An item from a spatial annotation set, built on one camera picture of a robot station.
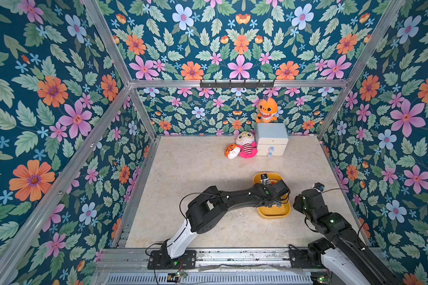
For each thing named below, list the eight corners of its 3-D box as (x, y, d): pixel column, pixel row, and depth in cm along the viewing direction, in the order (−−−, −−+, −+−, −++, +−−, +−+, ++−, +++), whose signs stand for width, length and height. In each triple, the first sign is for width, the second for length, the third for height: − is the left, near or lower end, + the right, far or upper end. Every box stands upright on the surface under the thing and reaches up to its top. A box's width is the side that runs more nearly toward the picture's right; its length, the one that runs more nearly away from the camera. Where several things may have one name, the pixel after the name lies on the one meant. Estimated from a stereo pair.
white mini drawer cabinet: (257, 157, 110) (260, 141, 99) (254, 139, 121) (257, 122, 109) (284, 157, 110) (291, 141, 98) (279, 139, 121) (284, 121, 109)
